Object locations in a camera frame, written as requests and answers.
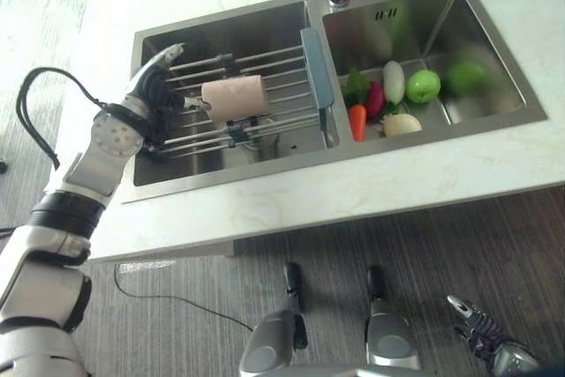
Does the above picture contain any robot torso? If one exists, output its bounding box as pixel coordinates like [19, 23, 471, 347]
[260, 362, 427, 377]

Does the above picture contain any thin black floor cable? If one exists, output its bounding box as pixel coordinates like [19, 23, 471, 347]
[113, 263, 256, 333]

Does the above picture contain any metal sink rack blue handle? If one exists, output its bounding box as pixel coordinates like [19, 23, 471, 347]
[141, 27, 341, 160]

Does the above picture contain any pink cup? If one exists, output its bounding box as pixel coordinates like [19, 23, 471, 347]
[200, 75, 270, 124]

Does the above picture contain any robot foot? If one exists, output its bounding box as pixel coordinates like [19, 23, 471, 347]
[367, 266, 386, 304]
[283, 261, 306, 312]

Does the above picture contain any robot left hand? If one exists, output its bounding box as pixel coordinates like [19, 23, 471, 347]
[126, 42, 213, 154]

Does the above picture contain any green toy apple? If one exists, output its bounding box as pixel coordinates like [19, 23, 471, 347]
[405, 69, 442, 105]

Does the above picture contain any orange toy carrot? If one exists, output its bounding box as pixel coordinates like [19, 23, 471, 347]
[348, 103, 369, 143]

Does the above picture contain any stainless steel double sink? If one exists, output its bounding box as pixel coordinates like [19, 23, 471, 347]
[121, 0, 549, 205]

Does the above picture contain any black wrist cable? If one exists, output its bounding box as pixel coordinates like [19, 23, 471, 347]
[16, 66, 117, 170]

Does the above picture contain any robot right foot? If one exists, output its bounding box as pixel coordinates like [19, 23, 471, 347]
[367, 266, 386, 304]

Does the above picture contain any robot right leg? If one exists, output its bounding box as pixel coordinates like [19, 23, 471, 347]
[365, 299, 423, 372]

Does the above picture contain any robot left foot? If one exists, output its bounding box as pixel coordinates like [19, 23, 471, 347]
[283, 261, 306, 312]

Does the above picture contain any red toy radish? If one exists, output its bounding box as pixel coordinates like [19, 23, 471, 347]
[365, 80, 386, 120]

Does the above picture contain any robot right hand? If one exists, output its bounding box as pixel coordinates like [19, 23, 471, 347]
[445, 294, 542, 377]

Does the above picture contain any white toy radish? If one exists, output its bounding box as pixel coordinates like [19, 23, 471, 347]
[381, 60, 407, 103]

